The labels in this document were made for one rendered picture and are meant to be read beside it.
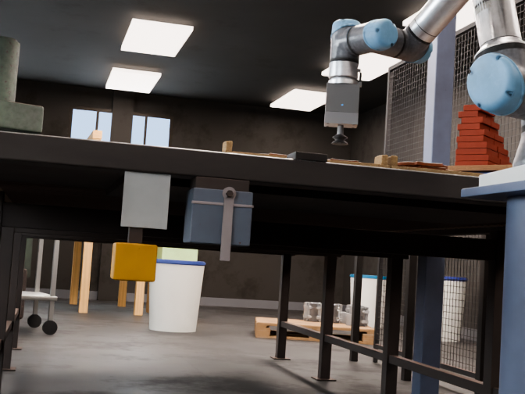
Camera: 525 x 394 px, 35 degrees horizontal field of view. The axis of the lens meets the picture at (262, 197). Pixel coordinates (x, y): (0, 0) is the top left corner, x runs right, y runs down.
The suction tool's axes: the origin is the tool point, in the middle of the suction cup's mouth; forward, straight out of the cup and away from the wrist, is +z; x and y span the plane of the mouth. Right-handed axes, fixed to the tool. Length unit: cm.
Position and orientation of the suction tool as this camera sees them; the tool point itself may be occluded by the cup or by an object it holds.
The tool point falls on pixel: (339, 144)
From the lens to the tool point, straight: 217.2
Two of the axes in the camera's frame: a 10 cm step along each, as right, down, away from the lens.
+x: -0.5, -0.8, -10.0
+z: -0.6, 9.9, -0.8
